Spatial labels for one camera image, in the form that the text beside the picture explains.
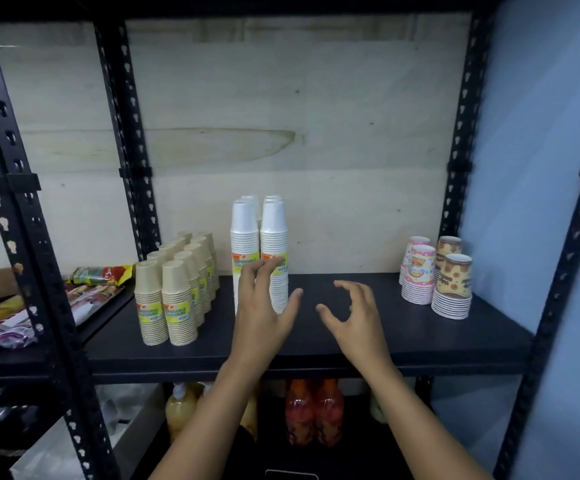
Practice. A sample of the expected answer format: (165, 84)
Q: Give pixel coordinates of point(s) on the person's right hand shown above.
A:
(362, 334)

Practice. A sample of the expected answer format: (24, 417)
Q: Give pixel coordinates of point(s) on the person's left hand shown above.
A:
(257, 324)

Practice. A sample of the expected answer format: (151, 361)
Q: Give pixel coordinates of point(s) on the person's right thumb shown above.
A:
(329, 317)

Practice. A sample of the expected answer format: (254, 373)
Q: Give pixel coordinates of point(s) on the person's left thumb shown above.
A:
(292, 302)

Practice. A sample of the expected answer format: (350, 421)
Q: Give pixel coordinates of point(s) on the person's right forearm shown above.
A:
(415, 429)

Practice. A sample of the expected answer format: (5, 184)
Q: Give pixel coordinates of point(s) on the person's left forearm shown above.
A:
(210, 424)

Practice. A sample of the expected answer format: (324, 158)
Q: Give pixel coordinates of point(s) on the white paper cup stack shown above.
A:
(245, 229)
(274, 229)
(273, 198)
(253, 200)

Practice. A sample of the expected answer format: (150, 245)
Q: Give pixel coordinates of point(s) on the red drink bottle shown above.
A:
(300, 412)
(330, 412)

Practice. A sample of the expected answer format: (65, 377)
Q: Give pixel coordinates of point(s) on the pink patterned cup stack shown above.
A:
(415, 241)
(420, 274)

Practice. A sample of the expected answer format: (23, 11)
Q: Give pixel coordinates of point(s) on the pale green bottle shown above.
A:
(377, 409)

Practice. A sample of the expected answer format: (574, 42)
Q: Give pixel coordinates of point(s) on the rows of brown cup stacks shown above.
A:
(177, 299)

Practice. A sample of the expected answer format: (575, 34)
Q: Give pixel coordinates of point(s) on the orange juice bottle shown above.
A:
(250, 419)

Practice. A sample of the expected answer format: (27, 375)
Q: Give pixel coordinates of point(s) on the brown patterned cup stack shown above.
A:
(449, 244)
(454, 289)

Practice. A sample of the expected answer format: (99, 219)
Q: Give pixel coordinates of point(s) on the yellow juice bottle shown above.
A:
(180, 409)

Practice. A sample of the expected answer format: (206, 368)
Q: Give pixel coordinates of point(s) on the black box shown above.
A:
(290, 475)

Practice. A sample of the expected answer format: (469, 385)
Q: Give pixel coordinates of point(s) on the light plywood back panel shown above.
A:
(290, 119)

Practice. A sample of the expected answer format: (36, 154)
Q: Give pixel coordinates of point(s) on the green and red snack packet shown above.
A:
(102, 274)

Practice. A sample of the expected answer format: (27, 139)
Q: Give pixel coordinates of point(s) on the long brown snack packet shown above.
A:
(92, 297)

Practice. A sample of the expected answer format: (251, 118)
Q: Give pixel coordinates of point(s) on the white plastic bag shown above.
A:
(119, 409)

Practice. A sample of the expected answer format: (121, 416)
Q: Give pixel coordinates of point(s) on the black metal shelving rack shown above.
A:
(560, 294)

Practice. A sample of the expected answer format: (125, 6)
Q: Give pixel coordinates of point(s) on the black round pan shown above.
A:
(7, 419)

